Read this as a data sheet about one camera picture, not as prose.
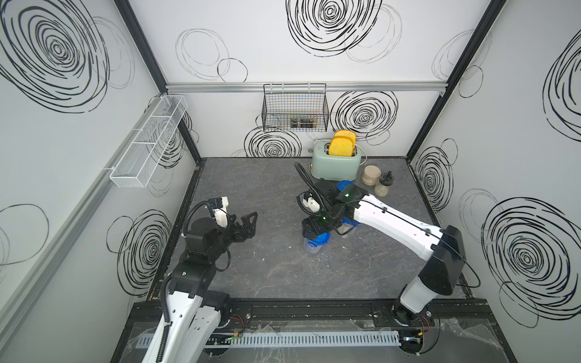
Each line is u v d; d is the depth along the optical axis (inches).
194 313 18.4
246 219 24.9
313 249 32.0
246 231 25.2
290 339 37.9
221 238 22.8
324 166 41.7
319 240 29.2
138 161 28.7
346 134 40.0
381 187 40.4
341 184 36.2
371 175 41.4
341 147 38.8
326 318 29.3
